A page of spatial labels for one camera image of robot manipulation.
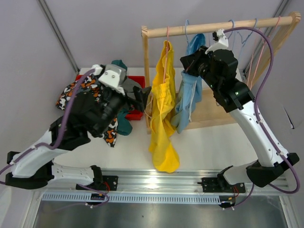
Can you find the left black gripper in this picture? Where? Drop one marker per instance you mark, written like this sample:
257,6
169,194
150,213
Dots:
141,95

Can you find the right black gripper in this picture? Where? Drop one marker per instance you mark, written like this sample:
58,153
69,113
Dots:
190,62

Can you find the grey shorts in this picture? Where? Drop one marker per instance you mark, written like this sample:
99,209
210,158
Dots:
128,85

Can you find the blue hanger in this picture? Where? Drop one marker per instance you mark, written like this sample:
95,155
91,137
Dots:
197,40
233,33
249,35

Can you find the light blue shorts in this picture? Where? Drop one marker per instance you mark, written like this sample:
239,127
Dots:
190,93

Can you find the dark green shorts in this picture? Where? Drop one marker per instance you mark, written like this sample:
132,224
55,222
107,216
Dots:
124,126

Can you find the camouflage patterned shorts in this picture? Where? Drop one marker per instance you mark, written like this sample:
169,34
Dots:
89,85

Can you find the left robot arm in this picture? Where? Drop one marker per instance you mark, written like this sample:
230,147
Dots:
34,168

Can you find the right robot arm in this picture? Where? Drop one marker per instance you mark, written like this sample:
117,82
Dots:
272,158

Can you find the pink hanger under yellow shorts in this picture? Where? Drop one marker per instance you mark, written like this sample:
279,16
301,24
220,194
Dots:
166,54

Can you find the yellow shorts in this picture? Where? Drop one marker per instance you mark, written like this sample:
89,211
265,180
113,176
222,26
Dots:
164,156

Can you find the wooden clothes rack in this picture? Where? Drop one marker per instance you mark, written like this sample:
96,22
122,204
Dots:
207,114

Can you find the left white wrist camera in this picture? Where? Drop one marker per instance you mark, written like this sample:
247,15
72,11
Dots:
111,76

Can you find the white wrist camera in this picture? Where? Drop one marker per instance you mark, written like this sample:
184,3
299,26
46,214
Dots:
111,76
221,41

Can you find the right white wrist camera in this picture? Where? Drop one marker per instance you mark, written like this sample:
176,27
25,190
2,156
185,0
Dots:
221,41

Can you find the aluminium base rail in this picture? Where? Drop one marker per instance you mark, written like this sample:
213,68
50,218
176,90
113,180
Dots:
154,182

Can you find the white slotted cable duct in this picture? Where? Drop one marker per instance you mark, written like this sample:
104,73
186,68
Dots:
133,198

